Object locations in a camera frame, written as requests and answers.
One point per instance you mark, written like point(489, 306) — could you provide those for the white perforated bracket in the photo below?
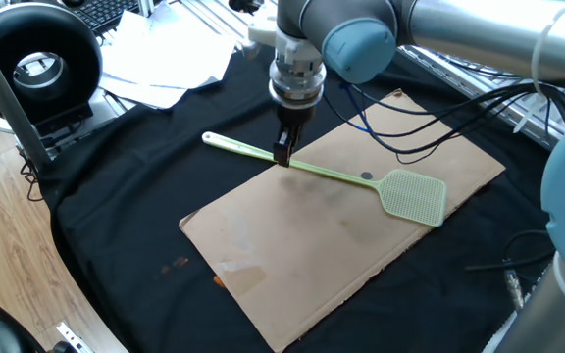
point(72, 338)

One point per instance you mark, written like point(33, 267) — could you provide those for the pale green plastic flyswatter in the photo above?
point(412, 196)

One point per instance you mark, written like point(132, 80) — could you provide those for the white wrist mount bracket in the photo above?
point(263, 32)

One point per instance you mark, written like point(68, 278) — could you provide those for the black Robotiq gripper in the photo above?
point(296, 116)

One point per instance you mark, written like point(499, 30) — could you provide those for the small white paper sheet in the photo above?
point(145, 95)

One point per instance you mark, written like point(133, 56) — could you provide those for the black computer keyboard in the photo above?
point(106, 12)

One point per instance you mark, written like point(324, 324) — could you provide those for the aluminium frame post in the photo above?
point(3, 93)

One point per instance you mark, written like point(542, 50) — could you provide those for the large white paper sheet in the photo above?
point(174, 49)

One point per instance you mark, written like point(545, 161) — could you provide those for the grey metal post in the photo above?
point(528, 333)

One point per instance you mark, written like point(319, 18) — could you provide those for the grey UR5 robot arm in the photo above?
point(459, 29)

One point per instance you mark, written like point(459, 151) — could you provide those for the brown cardboard sheet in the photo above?
point(312, 255)

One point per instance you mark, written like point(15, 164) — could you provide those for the small orange piece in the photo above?
point(219, 282)

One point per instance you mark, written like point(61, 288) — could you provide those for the black table cloth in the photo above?
point(125, 196)

